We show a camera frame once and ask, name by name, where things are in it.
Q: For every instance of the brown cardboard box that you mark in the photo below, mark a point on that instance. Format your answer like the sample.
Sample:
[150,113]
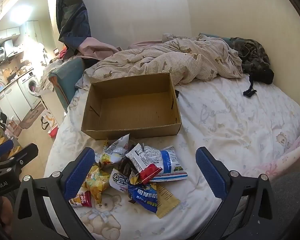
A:
[135,105]

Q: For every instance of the person's left hand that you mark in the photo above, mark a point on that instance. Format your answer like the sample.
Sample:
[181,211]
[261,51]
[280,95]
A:
[7,211]

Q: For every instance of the pink floral sheet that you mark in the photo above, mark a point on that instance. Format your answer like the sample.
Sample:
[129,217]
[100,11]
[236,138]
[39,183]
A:
[277,165]

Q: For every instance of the teal headboard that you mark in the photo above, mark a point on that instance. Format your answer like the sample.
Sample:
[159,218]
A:
[67,77]

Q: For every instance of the crumpled printed cloth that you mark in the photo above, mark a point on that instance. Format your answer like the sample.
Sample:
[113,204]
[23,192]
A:
[46,80]

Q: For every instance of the dark hanging jacket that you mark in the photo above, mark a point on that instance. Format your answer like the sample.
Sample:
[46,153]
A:
[72,17]

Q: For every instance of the white bear-print bed sheet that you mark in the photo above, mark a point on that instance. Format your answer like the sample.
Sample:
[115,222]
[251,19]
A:
[227,120]

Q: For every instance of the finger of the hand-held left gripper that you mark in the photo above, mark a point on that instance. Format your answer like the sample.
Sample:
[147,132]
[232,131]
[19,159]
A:
[1,148]
[27,152]

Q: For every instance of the white washing machine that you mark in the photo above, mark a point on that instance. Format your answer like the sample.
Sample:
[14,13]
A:
[30,90]

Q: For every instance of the red and white snack packet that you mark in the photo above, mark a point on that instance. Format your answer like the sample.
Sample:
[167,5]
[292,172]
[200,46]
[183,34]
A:
[143,165]

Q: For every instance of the patterned floor mat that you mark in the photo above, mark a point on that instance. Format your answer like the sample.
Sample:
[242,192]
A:
[31,116]

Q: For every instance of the red bag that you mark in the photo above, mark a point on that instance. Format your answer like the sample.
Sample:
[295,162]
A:
[53,132]

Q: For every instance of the small white printed snack packet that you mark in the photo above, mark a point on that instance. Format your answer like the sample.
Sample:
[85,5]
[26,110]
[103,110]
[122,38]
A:
[118,180]

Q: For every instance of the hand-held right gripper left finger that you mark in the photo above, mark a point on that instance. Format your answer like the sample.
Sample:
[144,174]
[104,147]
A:
[78,173]

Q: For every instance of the dark blue snack packet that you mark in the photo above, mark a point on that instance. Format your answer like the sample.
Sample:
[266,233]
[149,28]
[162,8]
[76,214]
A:
[142,197]

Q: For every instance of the white and orange shopping bag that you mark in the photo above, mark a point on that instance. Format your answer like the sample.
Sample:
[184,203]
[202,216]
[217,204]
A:
[48,118]

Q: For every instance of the beige checked duvet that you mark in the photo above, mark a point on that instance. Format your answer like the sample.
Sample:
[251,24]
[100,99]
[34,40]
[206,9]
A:
[165,60]

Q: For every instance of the tan snack packet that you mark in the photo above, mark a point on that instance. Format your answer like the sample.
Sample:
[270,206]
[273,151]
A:
[166,201]

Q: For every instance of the pink cloth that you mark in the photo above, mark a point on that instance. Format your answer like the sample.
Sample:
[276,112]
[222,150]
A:
[97,47]

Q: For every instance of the white side table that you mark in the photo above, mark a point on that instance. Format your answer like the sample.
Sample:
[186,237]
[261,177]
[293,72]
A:
[51,100]

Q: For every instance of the silver and yellow chip packet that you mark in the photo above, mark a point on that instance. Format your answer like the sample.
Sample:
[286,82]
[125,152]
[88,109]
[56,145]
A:
[112,152]

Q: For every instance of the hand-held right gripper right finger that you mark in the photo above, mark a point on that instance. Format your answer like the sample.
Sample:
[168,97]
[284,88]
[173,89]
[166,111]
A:
[211,173]

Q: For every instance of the yellow snack packet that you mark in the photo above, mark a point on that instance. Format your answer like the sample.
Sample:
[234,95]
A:
[97,182]

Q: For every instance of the black cloth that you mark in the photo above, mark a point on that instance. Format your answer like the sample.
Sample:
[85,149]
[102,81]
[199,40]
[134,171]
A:
[263,76]

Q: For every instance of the camouflage cloth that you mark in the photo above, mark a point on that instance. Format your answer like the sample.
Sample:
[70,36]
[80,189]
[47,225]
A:
[252,52]

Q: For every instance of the teal pillow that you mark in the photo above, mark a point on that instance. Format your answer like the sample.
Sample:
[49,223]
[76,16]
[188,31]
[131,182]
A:
[222,38]

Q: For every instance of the small red snack packet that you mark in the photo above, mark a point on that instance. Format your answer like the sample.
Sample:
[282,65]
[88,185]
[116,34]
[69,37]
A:
[81,200]

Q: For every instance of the range hood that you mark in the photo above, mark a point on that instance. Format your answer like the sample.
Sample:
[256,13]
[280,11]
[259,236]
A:
[10,46]

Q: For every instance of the red cloth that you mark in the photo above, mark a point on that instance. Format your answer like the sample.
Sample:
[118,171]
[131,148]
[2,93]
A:
[63,53]

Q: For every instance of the white upper cabinets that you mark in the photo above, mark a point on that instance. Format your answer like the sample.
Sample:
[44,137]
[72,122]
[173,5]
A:
[7,33]

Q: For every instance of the blue and white snack packet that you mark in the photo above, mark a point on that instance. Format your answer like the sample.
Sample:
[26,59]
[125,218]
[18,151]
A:
[168,163]

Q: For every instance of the white kitchen cabinet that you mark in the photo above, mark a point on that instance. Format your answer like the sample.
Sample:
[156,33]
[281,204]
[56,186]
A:
[12,105]

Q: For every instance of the dark brown snack packet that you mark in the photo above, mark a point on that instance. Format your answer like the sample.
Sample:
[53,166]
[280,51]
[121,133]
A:
[126,168]

